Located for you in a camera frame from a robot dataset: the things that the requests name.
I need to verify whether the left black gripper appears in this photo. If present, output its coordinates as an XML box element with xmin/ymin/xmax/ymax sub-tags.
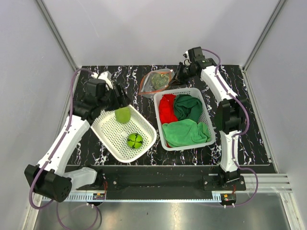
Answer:
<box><xmin>98</xmin><ymin>83</ymin><xmax>132</xmax><ymax>112</ymax></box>

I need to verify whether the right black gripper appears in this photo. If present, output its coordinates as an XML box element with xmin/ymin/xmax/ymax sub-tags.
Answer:
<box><xmin>168</xmin><ymin>62</ymin><xmax>197</xmax><ymax>86</ymax></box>

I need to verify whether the green fake cabbage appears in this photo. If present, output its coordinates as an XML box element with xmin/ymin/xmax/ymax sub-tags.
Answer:
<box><xmin>115</xmin><ymin>106</ymin><xmax>131</xmax><ymax>124</ymax></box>

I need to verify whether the netted green fake melon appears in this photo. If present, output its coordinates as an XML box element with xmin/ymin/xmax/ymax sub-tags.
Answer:
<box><xmin>151</xmin><ymin>73</ymin><xmax>169</xmax><ymax>90</ymax></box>

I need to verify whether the clear zip top bag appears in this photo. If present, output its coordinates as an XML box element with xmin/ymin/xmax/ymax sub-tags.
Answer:
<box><xmin>138</xmin><ymin>69</ymin><xmax>175</xmax><ymax>98</ymax></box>

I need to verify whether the green fake watermelon ball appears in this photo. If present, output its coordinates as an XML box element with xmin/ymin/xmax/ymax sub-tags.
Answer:
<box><xmin>127</xmin><ymin>133</ymin><xmax>143</xmax><ymax>149</ymax></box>

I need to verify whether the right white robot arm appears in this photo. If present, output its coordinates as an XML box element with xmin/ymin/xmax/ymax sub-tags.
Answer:
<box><xmin>175</xmin><ymin>46</ymin><xmax>249</xmax><ymax>190</ymax></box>

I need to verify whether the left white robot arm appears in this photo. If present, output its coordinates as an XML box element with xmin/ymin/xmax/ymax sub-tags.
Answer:
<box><xmin>24</xmin><ymin>79</ymin><xmax>130</xmax><ymax>202</ymax></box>

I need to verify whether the dark green cloth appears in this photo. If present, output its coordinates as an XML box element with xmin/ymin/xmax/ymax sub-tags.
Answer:
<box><xmin>173</xmin><ymin>94</ymin><xmax>203</xmax><ymax>122</ymax></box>

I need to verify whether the empty white perforated basket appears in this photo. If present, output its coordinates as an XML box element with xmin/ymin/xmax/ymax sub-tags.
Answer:
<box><xmin>91</xmin><ymin>105</ymin><xmax>157</xmax><ymax>163</ymax></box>

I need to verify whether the red cloth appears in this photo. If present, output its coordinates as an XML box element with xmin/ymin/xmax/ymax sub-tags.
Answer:
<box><xmin>158</xmin><ymin>94</ymin><xmax>178</xmax><ymax>124</ymax></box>

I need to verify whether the white basket with cloths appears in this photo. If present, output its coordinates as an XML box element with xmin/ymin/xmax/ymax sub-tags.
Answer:
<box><xmin>153</xmin><ymin>88</ymin><xmax>215</xmax><ymax>151</ymax></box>

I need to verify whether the light green towel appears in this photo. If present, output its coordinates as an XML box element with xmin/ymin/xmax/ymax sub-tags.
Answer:
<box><xmin>162</xmin><ymin>119</ymin><xmax>212</xmax><ymax>148</ymax></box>

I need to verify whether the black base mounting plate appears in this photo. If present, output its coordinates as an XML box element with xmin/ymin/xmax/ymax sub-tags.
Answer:
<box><xmin>103</xmin><ymin>173</ymin><xmax>247</xmax><ymax>192</ymax></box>

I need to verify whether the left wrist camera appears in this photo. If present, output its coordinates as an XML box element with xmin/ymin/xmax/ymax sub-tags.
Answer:
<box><xmin>91</xmin><ymin>71</ymin><xmax>113</xmax><ymax>89</ymax></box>

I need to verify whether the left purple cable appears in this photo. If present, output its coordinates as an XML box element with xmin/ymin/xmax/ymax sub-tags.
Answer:
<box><xmin>28</xmin><ymin>68</ymin><xmax>103</xmax><ymax>228</ymax></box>

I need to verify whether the purple cable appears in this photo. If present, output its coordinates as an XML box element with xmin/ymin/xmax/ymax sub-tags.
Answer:
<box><xmin>28</xmin><ymin>68</ymin><xmax>103</xmax><ymax>228</ymax></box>
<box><xmin>202</xmin><ymin>48</ymin><xmax>259</xmax><ymax>208</ymax></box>

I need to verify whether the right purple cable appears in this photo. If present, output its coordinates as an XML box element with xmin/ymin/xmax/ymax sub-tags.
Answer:
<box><xmin>202</xmin><ymin>48</ymin><xmax>259</xmax><ymax>208</ymax></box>

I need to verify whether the white slotted cable duct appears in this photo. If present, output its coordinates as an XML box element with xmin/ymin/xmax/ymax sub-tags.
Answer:
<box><xmin>65</xmin><ymin>193</ymin><xmax>106</xmax><ymax>202</ymax></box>

